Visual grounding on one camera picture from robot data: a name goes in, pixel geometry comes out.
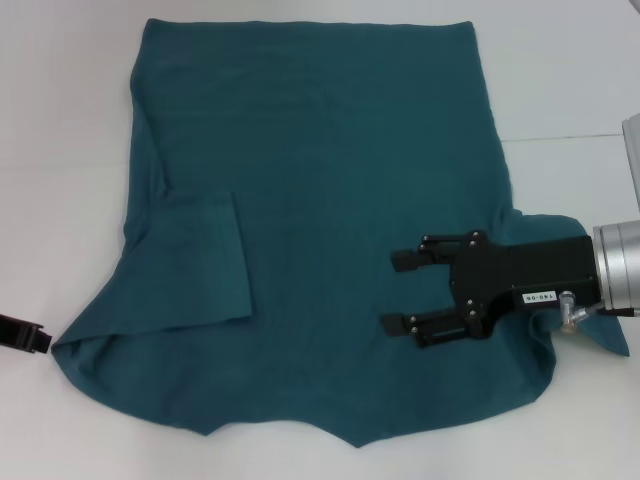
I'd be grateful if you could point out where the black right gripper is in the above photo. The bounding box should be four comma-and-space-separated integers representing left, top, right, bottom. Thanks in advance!
380, 228, 602, 350

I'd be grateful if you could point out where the blue shirt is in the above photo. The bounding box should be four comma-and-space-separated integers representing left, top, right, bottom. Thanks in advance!
51, 18, 630, 435

